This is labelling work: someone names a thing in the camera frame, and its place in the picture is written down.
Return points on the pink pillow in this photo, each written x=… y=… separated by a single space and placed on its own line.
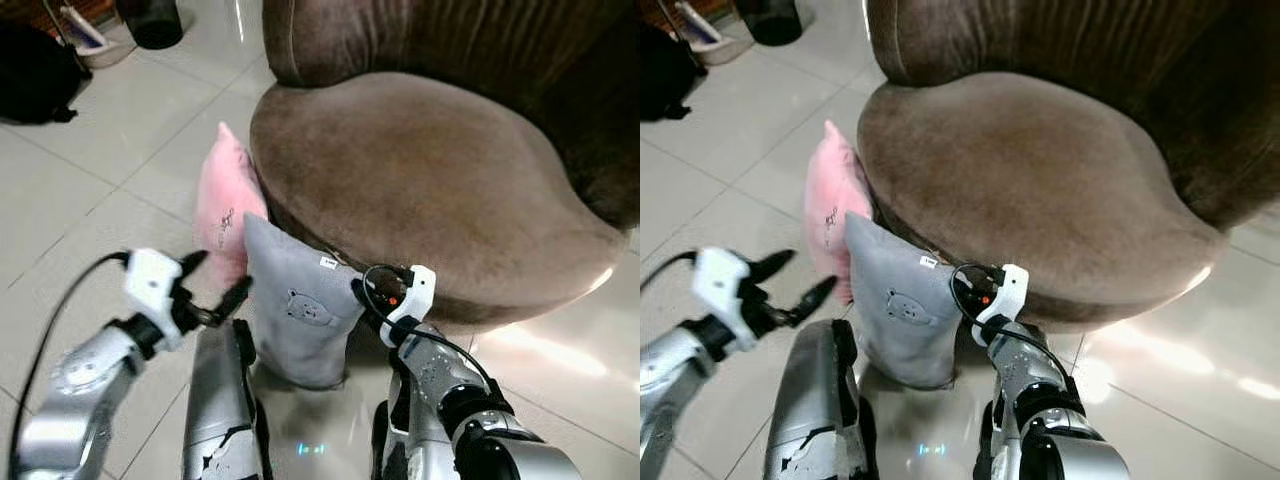
x=832 y=195
x=225 y=205

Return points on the beige tray with white item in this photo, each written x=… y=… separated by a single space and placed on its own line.
x=712 y=42
x=100 y=45

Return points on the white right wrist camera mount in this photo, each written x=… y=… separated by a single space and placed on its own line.
x=1010 y=292
x=417 y=295

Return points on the black round bin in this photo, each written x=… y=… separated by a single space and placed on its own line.
x=770 y=20
x=150 y=22

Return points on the grey pillow with bear print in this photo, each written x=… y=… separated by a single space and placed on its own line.
x=900 y=310
x=295 y=310

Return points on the brown velvet sofa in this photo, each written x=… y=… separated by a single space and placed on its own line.
x=420 y=170
x=1030 y=170

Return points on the silver right robot leg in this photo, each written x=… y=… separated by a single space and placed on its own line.
x=988 y=450
x=383 y=450

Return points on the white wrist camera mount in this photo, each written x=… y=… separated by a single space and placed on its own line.
x=1010 y=292
x=718 y=285
x=417 y=295
x=150 y=285

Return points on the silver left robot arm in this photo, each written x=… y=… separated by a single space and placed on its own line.
x=665 y=375
x=75 y=390

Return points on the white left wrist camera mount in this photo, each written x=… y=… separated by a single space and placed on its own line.
x=150 y=285
x=718 y=285

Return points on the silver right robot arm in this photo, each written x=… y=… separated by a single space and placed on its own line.
x=450 y=385
x=1030 y=385

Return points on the black bag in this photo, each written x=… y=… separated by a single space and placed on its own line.
x=665 y=75
x=35 y=80

